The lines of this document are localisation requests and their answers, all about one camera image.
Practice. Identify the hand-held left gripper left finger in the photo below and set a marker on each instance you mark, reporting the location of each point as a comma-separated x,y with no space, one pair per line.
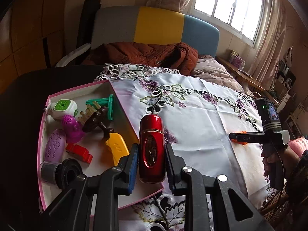
133,168

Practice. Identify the white chair armrest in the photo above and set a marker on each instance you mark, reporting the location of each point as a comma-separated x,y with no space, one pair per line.
72,54

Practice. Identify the black cylindrical filter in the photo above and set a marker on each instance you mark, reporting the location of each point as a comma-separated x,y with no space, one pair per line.
65,170

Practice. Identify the pink cardboard box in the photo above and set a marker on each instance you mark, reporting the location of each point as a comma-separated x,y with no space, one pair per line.
96,170

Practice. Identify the orange plastic toy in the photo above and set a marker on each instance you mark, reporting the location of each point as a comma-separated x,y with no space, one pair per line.
243,143

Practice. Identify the dark brown comb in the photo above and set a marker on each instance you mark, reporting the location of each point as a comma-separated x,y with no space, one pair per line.
96,119

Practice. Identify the white floral embroidered tablecloth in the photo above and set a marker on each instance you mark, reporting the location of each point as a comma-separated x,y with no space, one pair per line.
204,115

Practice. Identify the magenta perforated ball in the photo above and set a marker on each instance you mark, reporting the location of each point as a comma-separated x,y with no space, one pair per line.
69,126

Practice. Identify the purple gift box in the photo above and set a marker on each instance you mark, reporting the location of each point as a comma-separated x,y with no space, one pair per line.
237,60

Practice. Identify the beige patterned curtain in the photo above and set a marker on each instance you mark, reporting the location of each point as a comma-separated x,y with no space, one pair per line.
272,33

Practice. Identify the red glossy case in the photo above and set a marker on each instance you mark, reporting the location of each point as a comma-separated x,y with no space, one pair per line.
151,146

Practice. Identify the wooden wardrobe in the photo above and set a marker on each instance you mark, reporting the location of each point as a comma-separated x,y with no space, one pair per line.
28,28

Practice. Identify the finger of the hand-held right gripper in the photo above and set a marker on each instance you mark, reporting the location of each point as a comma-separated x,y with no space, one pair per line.
250,138

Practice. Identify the purple oval case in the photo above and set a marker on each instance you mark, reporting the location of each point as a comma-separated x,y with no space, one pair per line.
54,146

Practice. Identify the pink cushion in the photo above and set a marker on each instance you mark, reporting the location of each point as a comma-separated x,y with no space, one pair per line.
297,146

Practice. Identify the pale pink quilt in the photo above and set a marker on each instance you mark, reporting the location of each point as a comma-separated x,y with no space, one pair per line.
216,72

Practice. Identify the person's right forearm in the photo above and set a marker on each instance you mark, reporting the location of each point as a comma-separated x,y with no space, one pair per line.
298,182

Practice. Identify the rust brown padded jacket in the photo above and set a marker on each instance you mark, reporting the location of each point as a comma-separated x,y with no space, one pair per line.
144,53

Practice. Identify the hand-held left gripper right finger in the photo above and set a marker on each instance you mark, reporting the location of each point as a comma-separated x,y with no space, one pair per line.
170,168

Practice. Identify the wooden side desk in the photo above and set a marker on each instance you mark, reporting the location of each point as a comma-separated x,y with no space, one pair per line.
250,79

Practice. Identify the silver speaker radio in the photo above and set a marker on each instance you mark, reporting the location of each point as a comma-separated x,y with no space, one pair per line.
287,75

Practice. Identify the green plastic clip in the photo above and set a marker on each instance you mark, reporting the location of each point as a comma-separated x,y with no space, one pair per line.
110,108

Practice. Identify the window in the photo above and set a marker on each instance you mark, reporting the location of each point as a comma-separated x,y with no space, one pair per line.
228,4

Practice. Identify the grey yellow blue headboard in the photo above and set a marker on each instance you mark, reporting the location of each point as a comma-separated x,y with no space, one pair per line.
156,24

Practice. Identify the person's right hand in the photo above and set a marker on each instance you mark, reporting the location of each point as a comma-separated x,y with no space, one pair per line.
267,161

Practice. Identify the green and white plastic gadget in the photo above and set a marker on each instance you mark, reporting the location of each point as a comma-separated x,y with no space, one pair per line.
61,107

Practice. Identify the red plastic clip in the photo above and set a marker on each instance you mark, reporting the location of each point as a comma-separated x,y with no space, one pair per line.
79,152

